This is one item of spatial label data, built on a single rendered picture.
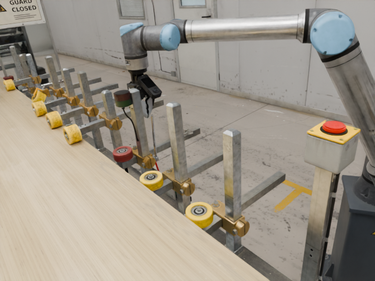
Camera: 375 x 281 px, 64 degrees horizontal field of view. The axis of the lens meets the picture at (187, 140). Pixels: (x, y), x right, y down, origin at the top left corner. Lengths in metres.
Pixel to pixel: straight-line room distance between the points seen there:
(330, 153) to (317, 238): 0.23
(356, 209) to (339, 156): 0.87
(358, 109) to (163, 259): 0.76
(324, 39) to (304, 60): 2.72
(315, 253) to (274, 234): 1.34
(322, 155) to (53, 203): 0.81
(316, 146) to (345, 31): 0.49
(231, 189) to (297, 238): 1.30
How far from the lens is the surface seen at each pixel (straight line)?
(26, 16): 3.35
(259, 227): 2.16
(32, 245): 0.95
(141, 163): 1.27
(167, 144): 1.37
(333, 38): 1.03
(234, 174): 0.84
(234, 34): 1.20
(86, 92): 1.62
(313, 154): 0.63
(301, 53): 3.76
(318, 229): 0.74
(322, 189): 0.68
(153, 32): 1.15
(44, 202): 1.10
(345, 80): 1.08
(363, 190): 1.51
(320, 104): 3.79
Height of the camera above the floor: 1.49
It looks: 27 degrees down
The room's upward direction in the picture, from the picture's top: 5 degrees counter-clockwise
